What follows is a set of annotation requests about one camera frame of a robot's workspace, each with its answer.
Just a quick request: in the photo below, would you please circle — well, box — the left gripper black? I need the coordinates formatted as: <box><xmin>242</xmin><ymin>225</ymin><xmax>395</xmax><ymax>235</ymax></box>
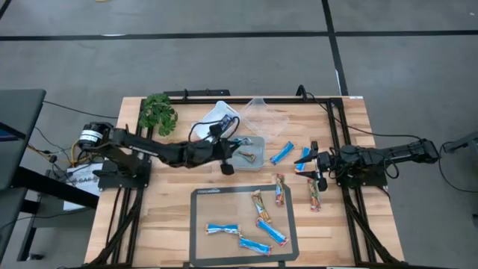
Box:
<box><xmin>197</xmin><ymin>123</ymin><xmax>243</xmax><ymax>176</ymax></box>

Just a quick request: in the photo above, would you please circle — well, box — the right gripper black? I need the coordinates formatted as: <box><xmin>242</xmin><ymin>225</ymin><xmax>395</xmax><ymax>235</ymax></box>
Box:
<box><xmin>294</xmin><ymin>140</ymin><xmax>334</xmax><ymax>192</ymax></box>

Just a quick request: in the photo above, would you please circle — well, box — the green red granola bar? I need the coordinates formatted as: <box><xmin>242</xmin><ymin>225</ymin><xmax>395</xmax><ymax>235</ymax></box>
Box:
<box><xmin>306</xmin><ymin>178</ymin><xmax>322</xmax><ymax>213</ymax></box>

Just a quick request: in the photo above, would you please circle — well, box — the red brown granola bar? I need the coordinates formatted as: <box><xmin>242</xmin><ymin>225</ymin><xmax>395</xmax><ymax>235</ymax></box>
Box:
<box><xmin>275</xmin><ymin>173</ymin><xmax>286</xmax><ymax>207</ymax></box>

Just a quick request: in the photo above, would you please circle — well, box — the green Chewy granola bar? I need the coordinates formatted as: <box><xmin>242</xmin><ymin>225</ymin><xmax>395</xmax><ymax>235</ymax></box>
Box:
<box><xmin>250</xmin><ymin>189</ymin><xmax>273</xmax><ymax>224</ymax></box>

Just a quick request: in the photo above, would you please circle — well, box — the grey plastic bin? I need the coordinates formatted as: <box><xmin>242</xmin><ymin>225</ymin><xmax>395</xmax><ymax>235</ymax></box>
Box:
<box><xmin>226</xmin><ymin>134</ymin><xmax>267</xmax><ymax>172</ymax></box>

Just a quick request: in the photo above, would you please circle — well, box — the clear container left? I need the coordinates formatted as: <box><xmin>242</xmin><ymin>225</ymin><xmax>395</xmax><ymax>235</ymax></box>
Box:
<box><xmin>190</xmin><ymin>99</ymin><xmax>242</xmax><ymax>143</ymax></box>

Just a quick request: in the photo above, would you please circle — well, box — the clear plastic bin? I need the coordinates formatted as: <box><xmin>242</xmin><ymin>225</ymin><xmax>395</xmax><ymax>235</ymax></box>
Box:
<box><xmin>238</xmin><ymin>96</ymin><xmax>291</xmax><ymax>145</ymax></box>

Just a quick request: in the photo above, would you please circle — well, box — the translucent baking mat black border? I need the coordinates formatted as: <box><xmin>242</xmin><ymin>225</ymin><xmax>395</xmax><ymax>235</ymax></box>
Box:
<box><xmin>189</xmin><ymin>183</ymin><xmax>300</xmax><ymax>268</ymax></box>

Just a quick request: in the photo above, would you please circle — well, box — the green artificial plant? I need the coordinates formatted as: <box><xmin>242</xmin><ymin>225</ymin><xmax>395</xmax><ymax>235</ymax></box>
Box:
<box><xmin>137</xmin><ymin>93</ymin><xmax>179</xmax><ymax>137</ymax></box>

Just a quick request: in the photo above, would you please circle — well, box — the black stand foot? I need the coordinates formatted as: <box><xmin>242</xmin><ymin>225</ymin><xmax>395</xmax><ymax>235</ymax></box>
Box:
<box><xmin>442</xmin><ymin>130</ymin><xmax>478</xmax><ymax>154</ymax></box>

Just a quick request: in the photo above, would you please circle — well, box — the white printed sheet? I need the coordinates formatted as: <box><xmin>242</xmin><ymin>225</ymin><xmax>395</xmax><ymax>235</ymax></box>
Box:
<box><xmin>62</xmin><ymin>162</ymin><xmax>104</xmax><ymax>212</ymax></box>

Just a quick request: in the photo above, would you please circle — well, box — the dark grey desk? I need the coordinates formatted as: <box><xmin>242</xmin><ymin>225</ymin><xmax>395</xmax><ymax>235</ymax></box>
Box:
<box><xmin>0</xmin><ymin>88</ymin><xmax>100</xmax><ymax>262</ymax></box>

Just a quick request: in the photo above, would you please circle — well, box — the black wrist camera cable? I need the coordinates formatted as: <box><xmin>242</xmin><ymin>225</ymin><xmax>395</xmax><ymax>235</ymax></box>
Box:
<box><xmin>187</xmin><ymin>115</ymin><xmax>241</xmax><ymax>143</ymax></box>

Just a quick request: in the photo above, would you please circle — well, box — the black aluminium table frame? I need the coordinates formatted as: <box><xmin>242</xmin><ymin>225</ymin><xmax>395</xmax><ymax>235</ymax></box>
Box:
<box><xmin>87</xmin><ymin>89</ymin><xmax>408</xmax><ymax>269</ymax></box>

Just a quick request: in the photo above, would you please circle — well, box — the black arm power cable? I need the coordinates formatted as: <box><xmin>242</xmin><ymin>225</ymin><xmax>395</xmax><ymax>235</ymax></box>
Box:
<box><xmin>304</xmin><ymin>91</ymin><xmax>425</xmax><ymax>141</ymax></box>

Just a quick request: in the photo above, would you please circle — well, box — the black floor cable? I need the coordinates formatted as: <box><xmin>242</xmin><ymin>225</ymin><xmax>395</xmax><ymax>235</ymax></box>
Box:
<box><xmin>43</xmin><ymin>99</ymin><xmax>120</xmax><ymax>120</ymax></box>

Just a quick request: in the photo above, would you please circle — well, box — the yellow cable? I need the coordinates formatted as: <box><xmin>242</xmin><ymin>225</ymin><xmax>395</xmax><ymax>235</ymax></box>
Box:
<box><xmin>28</xmin><ymin>140</ymin><xmax>89</xmax><ymax>165</ymax></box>

